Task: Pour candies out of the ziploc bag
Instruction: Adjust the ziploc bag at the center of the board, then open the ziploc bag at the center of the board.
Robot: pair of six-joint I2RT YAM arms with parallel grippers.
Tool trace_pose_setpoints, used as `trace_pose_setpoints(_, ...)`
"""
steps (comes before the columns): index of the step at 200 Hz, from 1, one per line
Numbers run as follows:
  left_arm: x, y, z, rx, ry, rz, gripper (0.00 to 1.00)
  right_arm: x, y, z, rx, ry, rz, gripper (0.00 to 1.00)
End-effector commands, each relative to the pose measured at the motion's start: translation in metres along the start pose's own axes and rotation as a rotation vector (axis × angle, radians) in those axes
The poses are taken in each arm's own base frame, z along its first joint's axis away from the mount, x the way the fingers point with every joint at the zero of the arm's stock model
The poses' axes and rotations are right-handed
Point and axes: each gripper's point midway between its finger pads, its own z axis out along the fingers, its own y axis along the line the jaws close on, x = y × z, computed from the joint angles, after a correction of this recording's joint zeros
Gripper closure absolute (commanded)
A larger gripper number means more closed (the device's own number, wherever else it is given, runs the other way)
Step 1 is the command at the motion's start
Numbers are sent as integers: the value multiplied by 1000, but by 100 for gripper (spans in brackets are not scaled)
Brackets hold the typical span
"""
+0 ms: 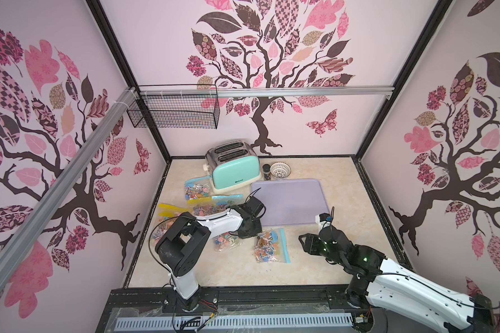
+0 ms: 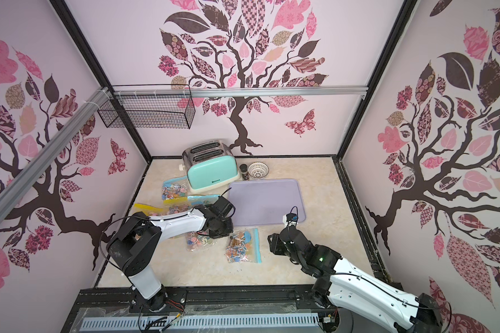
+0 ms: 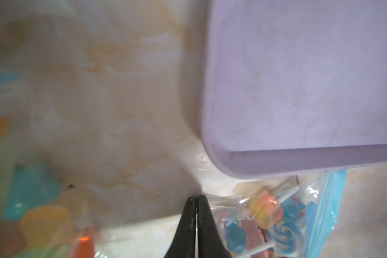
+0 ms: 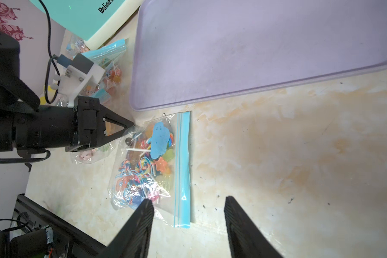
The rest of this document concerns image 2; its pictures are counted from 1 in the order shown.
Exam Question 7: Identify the candy bag blue zip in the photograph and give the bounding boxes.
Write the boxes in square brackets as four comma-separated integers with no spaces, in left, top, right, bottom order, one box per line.
[225,228,262,264]
[163,194,219,215]
[186,232,216,252]

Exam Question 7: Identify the candy bag blue zip front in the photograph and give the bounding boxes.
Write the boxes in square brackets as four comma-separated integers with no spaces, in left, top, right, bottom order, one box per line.
[225,228,262,264]

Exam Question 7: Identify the lavender plastic tray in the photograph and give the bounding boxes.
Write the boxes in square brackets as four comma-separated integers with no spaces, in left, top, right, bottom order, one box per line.
[228,179,306,227]

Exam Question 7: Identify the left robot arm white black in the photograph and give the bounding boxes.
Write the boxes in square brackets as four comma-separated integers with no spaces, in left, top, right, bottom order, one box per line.
[106,196,236,312]

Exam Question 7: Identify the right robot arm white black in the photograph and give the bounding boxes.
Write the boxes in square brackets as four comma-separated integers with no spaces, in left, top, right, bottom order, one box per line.
[267,211,449,332]

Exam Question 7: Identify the candy bag near toaster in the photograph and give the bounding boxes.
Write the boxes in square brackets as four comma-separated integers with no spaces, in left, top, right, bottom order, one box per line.
[162,176,190,201]

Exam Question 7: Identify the candy bag yellow zip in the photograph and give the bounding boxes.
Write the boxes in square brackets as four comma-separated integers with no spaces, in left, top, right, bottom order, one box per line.
[133,203,169,216]

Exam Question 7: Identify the mint green toaster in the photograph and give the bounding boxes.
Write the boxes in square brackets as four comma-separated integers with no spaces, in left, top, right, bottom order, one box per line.
[182,140,241,194]

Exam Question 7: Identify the small dark spice jar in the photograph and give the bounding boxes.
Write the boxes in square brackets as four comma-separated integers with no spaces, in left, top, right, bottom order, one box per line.
[240,164,250,180]

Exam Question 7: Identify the white sink strainer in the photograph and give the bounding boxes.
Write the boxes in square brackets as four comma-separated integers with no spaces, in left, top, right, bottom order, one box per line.
[248,162,269,179]

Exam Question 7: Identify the white cable duct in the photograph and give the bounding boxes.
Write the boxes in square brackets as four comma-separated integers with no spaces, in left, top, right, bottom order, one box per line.
[73,313,321,332]

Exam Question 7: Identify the black wire basket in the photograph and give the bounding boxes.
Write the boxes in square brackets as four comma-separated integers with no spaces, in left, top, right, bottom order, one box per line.
[98,83,196,129]

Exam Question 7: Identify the black base frame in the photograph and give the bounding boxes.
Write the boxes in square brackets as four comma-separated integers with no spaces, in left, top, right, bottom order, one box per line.
[61,282,422,333]

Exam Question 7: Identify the aluminium rail back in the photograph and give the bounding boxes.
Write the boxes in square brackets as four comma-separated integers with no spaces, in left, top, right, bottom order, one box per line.
[113,85,368,98]

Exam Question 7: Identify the aluminium rail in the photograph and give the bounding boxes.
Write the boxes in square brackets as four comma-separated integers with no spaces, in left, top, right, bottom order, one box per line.
[113,85,368,98]
[0,87,110,224]

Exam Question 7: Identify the aluminium rail left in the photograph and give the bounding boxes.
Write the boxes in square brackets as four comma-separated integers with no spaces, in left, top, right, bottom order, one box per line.
[0,87,110,224]

